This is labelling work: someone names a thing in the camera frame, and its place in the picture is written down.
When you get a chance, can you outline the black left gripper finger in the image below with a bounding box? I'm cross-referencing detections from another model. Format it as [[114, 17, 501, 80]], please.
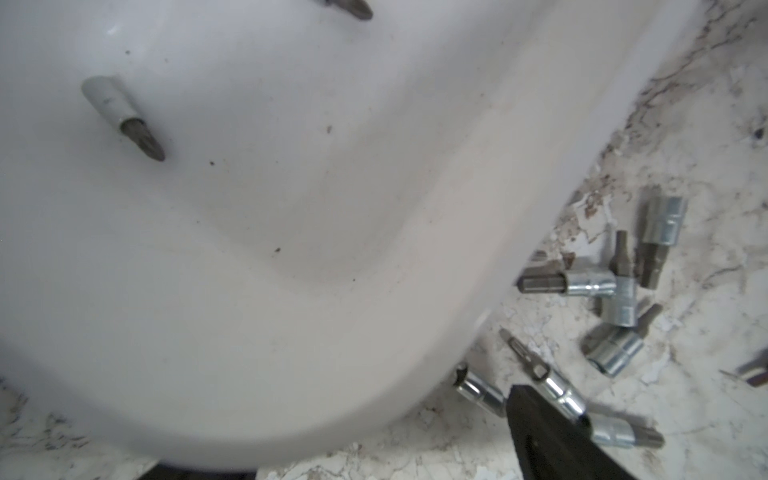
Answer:
[[506, 385, 633, 480]]

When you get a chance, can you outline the white plastic storage box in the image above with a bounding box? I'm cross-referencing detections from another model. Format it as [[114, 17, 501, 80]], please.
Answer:
[[1, 1, 698, 470]]

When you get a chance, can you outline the silver bit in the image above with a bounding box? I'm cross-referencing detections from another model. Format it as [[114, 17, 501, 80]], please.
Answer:
[[322, 0, 374, 21]]

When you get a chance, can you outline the silver screwdriver bit socket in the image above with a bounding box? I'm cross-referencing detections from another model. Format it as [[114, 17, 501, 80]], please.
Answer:
[[81, 76, 166, 162]]

